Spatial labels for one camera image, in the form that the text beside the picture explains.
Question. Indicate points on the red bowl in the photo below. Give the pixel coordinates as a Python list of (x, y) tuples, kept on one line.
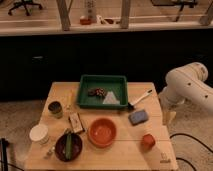
[(102, 132)]

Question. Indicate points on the black office chair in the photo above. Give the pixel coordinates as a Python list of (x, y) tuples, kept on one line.
[(24, 3)]

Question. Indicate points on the clear plastic bag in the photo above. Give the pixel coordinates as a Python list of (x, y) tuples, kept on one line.
[(110, 98)]

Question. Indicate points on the green cucumber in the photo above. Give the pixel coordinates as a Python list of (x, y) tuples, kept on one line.
[(68, 147)]

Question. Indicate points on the red apple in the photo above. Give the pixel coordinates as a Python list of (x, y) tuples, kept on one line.
[(148, 141)]

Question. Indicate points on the green plastic tray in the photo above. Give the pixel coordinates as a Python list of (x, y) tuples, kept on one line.
[(116, 84)]

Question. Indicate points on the blue sponge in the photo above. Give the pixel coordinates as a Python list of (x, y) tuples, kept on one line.
[(138, 117)]

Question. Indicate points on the dark grapes bunch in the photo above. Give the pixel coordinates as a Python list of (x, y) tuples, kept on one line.
[(98, 92)]

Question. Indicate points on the black stand at left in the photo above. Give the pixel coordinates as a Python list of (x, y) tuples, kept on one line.
[(3, 154)]

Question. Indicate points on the dark brown bowl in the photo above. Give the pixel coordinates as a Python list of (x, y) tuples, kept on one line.
[(60, 147)]

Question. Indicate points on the red object on shelf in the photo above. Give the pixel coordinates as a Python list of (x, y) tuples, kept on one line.
[(85, 21)]

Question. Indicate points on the dark green cup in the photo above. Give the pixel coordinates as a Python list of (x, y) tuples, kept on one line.
[(55, 109)]

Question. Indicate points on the small brown box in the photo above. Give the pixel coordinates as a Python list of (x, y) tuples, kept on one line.
[(76, 124)]

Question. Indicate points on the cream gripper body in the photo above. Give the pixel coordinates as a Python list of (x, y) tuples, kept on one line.
[(168, 115)]

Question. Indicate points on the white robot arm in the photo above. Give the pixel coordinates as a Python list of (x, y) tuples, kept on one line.
[(185, 83)]

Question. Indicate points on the white paper cup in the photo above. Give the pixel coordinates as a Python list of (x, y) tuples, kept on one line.
[(39, 134)]

